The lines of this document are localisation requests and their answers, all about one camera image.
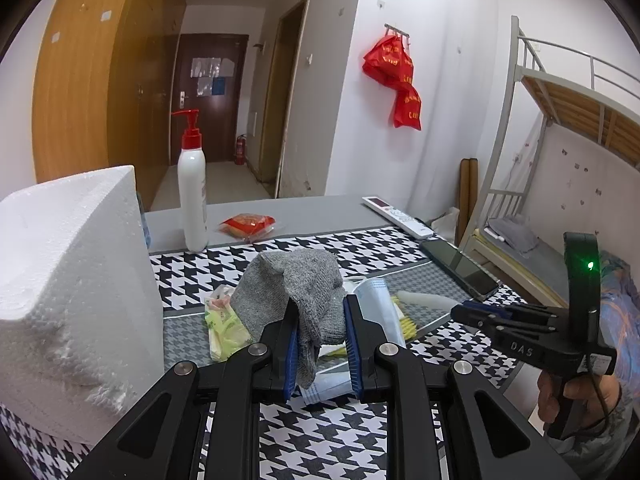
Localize wooden wardrobe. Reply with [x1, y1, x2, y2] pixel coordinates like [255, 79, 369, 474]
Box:
[32, 0, 187, 211]

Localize wooden boards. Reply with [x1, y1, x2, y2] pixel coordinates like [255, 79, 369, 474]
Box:
[460, 158, 480, 247]

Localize paper notices on door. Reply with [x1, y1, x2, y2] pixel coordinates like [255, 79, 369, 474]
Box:
[191, 57, 236, 96]

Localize green tissue packet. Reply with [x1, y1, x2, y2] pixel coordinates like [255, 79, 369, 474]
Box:
[202, 285, 254, 362]

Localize wooden side door frame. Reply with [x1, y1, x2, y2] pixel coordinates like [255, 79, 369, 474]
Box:
[259, 0, 312, 199]

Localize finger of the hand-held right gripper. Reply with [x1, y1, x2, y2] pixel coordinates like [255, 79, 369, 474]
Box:
[450, 305, 557, 342]
[462, 300, 560, 319]

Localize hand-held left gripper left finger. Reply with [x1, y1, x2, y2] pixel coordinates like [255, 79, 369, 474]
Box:
[70, 296, 301, 480]

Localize houndstooth tablecloth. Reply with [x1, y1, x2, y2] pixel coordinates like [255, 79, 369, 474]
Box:
[0, 225, 532, 480]

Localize blue face mask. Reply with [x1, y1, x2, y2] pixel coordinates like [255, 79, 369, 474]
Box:
[300, 374, 354, 404]
[350, 278, 406, 356]

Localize metal bunk bed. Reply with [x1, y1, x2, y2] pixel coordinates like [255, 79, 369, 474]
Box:
[457, 15, 640, 313]

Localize blue patterned cloth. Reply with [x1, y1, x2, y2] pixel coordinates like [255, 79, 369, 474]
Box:
[597, 250, 640, 391]

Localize person's right hand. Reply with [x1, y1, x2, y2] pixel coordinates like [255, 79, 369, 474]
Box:
[537, 372, 622, 436]

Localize person's right forearm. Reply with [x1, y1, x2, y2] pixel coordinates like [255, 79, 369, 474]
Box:
[562, 385, 640, 480]

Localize yellow cotton swab pack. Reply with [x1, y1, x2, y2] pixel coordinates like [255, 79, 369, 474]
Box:
[390, 295, 427, 347]

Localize white foam box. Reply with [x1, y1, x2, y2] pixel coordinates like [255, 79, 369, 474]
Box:
[0, 165, 166, 448]

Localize white lotion pump bottle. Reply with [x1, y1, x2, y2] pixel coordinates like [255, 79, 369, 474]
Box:
[171, 109, 209, 253]

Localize grey knitted sock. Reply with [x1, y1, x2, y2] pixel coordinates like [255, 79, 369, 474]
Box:
[232, 248, 348, 389]

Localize red plastic bag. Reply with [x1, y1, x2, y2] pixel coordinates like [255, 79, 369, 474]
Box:
[362, 30, 416, 90]
[392, 80, 422, 131]

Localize grey pillow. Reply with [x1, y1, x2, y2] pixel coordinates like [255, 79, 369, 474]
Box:
[487, 216, 541, 254]

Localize red snack packet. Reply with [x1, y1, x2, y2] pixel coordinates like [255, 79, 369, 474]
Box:
[218, 213, 277, 241]

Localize white remote control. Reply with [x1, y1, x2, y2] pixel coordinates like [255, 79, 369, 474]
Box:
[362, 196, 434, 240]

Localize dark brown door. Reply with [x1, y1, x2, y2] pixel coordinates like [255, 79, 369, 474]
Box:
[167, 34, 250, 164]

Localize black smartphone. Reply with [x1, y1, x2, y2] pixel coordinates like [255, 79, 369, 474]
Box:
[419, 238, 502, 302]

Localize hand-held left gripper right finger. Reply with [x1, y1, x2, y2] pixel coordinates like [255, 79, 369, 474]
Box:
[344, 294, 583, 480]

